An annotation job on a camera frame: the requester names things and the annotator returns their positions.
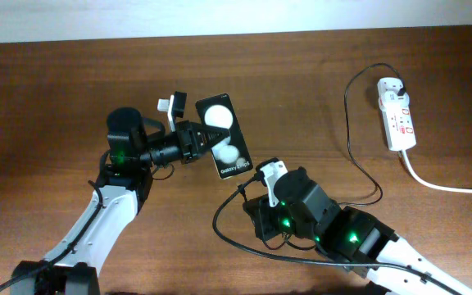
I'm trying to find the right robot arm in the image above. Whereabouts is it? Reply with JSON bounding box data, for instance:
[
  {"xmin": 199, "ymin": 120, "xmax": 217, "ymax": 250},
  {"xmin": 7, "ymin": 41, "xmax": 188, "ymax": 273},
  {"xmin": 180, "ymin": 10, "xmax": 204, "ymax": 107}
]
[{"xmin": 243, "ymin": 161, "xmax": 472, "ymax": 294}]

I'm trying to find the white power strip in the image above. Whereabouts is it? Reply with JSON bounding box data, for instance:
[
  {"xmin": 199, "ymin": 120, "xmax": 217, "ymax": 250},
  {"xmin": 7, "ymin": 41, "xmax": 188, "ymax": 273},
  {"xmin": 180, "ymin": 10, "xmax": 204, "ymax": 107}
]
[{"xmin": 379, "ymin": 94, "xmax": 416, "ymax": 152}]

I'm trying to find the black smartphone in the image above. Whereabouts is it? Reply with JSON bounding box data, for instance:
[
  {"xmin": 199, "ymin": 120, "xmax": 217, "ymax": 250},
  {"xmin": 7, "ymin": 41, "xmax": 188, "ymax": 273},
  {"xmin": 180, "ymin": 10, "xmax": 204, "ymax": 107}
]
[{"xmin": 195, "ymin": 93, "xmax": 253, "ymax": 179}]

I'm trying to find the black USB charging cable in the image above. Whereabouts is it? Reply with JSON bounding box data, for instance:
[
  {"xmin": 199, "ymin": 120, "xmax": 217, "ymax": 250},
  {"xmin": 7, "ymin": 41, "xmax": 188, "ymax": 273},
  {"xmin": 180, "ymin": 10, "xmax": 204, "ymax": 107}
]
[{"xmin": 336, "ymin": 62, "xmax": 407, "ymax": 207}]

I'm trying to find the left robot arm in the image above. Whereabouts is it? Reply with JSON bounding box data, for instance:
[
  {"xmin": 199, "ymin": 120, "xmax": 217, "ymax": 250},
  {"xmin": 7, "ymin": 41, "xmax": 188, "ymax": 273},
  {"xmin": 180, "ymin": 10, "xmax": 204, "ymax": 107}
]
[{"xmin": 6, "ymin": 107, "xmax": 229, "ymax": 294}]

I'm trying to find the white power strip cord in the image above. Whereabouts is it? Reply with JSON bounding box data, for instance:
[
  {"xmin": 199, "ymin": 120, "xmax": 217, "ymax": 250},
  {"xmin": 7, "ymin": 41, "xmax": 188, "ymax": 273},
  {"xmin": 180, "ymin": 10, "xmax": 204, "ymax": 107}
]
[{"xmin": 398, "ymin": 149, "xmax": 472, "ymax": 197}]

